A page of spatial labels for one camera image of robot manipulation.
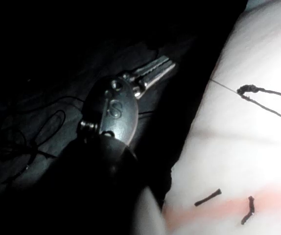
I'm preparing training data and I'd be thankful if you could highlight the black thread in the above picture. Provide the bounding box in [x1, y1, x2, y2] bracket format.
[0, 79, 281, 184]

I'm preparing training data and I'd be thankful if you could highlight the black stitching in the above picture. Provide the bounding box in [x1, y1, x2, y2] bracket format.
[193, 188, 256, 225]

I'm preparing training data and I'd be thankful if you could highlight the tissue pad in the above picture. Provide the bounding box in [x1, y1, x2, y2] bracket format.
[162, 0, 281, 235]

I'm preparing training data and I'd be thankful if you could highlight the left arm needle driver jaw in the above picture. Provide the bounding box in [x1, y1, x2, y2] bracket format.
[132, 62, 177, 99]
[130, 55, 172, 83]

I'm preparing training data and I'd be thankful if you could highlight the left arm needle driver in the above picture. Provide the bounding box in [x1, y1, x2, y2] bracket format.
[77, 73, 141, 149]

